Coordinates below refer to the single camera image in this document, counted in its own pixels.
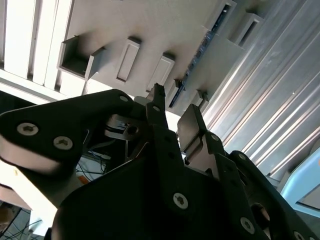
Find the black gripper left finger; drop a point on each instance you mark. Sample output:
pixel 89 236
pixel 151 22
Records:
pixel 62 120

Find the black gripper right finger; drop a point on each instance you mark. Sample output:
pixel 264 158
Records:
pixel 250 180

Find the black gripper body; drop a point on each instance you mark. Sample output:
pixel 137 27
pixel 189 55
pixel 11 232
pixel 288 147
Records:
pixel 120 200

